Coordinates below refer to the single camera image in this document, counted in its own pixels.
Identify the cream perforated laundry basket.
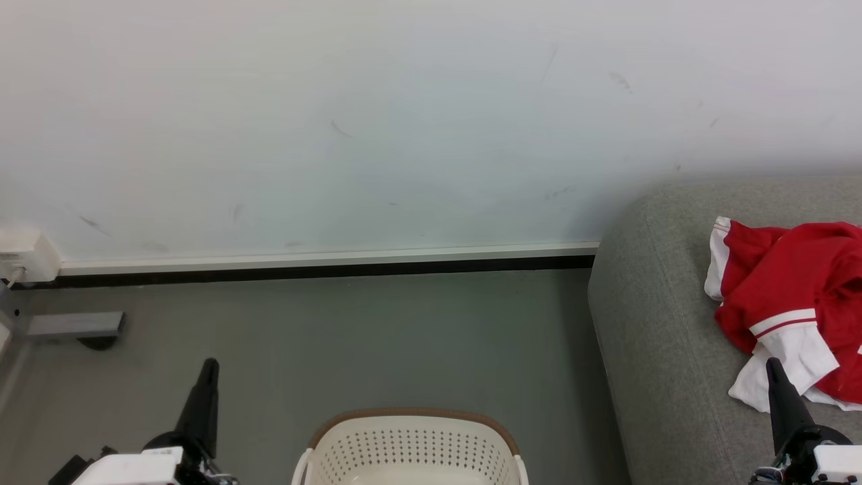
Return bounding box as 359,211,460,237
291,407,530,485

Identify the red and white garment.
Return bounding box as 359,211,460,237
704,216,862,413

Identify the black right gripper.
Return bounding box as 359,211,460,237
751,358,853,485

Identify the white wall power box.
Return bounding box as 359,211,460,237
0,229,63,285

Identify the white and black baseboard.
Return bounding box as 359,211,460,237
10,241,600,290

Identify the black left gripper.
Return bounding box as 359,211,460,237
143,358,238,485

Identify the grey metal furniture foot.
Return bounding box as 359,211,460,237
0,286,125,405

